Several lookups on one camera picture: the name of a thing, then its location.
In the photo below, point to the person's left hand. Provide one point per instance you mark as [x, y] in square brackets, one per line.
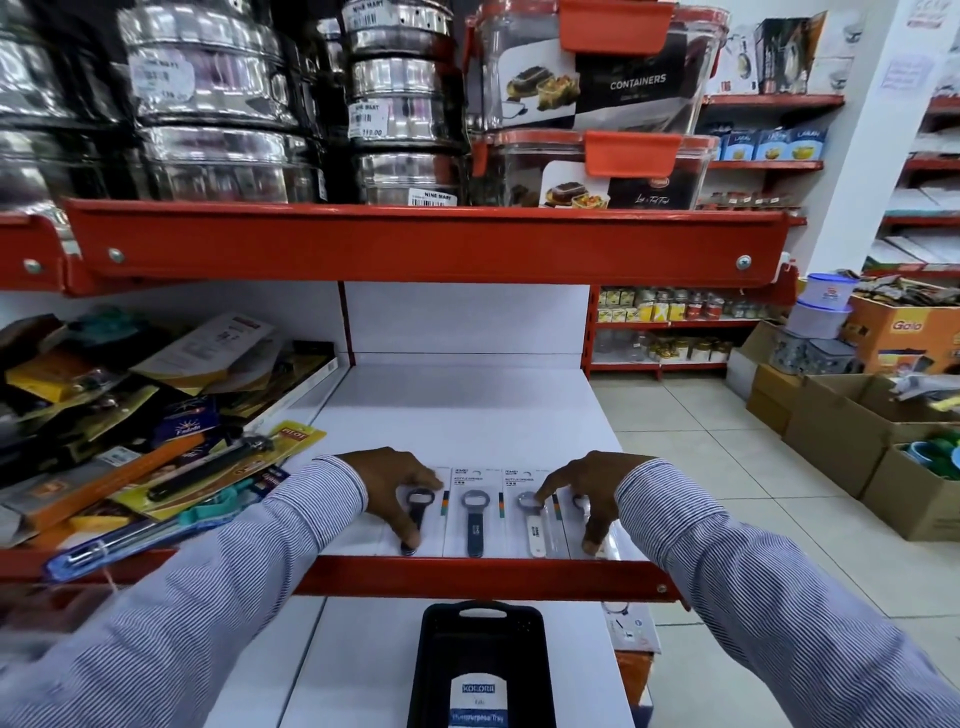
[386, 480]

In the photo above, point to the person's right hand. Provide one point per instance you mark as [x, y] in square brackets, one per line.
[600, 484]

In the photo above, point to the person's right thumb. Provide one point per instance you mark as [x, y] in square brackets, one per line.
[597, 532]

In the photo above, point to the person's left thumb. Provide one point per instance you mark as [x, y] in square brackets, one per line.
[401, 529]

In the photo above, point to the person's right forearm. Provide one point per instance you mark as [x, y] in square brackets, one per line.
[750, 600]

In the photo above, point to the person's left forearm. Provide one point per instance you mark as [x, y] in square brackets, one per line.
[187, 600]

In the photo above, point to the red edged white shelf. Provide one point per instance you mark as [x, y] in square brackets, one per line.
[420, 240]
[465, 420]

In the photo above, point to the white bottom shelf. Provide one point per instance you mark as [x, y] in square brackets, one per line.
[337, 667]

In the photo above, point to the black plastic tray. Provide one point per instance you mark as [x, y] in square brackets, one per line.
[480, 660]

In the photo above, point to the yellow card gas lighter packet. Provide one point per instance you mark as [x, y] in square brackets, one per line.
[247, 457]

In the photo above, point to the teal peeler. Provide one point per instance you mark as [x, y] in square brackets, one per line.
[217, 506]

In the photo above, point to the row of gold lid jars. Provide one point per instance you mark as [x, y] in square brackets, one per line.
[686, 350]

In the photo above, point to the white cardboard box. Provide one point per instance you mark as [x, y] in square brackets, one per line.
[742, 367]

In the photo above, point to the small brown cardboard box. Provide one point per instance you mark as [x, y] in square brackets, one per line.
[772, 397]

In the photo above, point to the row of yellow label jars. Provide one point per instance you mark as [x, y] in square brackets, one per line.
[675, 306]

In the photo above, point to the blue star card packet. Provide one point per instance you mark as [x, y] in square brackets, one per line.
[184, 421]

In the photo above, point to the large brown cardboard box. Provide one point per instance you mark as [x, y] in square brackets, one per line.
[840, 431]

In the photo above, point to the clear storage containers set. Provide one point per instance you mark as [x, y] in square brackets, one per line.
[814, 354]

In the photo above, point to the blue packaged knife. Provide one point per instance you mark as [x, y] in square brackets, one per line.
[112, 551]

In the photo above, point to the stacked white plastic tubs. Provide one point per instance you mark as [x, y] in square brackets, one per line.
[821, 307]

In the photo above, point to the brown box with green items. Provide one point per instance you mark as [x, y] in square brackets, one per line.
[915, 502]

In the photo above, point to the orange packaged tool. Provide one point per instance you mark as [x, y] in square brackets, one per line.
[82, 487]

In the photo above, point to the orange printed cardboard box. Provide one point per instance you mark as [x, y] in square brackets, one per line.
[900, 337]

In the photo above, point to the row of small jars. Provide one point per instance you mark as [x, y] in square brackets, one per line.
[742, 200]

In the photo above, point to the clear container with orange lid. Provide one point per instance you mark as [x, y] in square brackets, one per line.
[600, 67]
[600, 169]

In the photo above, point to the pile of dark kitchen packets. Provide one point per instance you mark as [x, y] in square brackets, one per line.
[67, 375]

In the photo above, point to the red background shelf rack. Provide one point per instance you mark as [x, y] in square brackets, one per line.
[750, 166]

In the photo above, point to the row of blue boxes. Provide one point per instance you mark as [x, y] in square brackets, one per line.
[772, 144]

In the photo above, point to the red shelf with white packets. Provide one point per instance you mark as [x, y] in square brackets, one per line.
[919, 202]

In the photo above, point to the stack of steel containers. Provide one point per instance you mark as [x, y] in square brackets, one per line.
[217, 90]

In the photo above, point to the white glassware boxes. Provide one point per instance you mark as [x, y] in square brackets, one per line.
[787, 52]

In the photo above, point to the white paper notice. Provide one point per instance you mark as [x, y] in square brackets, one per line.
[907, 76]

